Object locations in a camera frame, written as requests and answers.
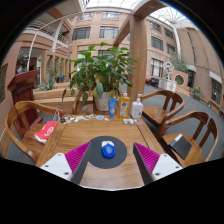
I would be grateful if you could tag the red and white bag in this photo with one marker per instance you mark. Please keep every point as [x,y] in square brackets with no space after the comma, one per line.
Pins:
[46,131]

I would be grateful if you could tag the blue tube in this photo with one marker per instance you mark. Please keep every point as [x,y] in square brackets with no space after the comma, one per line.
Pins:
[112,108]

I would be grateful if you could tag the black notebook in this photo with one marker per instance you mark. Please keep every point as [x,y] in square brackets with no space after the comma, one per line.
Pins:
[181,146]

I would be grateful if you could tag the white pump bottle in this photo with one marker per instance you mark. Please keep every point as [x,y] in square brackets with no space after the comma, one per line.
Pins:
[136,109]

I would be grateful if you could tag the green potted plant white pot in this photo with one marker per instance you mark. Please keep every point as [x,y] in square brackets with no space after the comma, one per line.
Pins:
[100,70]

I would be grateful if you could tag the yellow liquid bottle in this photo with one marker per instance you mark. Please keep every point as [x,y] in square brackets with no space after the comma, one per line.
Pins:
[124,106]

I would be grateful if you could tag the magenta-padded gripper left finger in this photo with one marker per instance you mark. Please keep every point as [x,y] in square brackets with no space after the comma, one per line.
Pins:
[78,156]

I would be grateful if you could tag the dark bust statue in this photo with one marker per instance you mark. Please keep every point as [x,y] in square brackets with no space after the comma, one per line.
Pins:
[21,66]

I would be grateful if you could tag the round dark grey mouse pad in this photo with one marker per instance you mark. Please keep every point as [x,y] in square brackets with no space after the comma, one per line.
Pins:
[120,156]

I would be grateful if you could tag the small clear plastic packet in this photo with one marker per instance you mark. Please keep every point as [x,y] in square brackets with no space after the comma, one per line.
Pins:
[128,121]

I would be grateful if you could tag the blue and white computer mouse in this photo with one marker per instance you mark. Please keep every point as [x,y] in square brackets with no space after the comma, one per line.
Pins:
[108,151]

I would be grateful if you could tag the dark red wooden lectern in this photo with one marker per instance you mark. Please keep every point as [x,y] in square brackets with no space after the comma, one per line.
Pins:
[25,86]

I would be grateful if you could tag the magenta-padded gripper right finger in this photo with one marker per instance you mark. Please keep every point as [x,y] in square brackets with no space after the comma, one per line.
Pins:
[148,158]

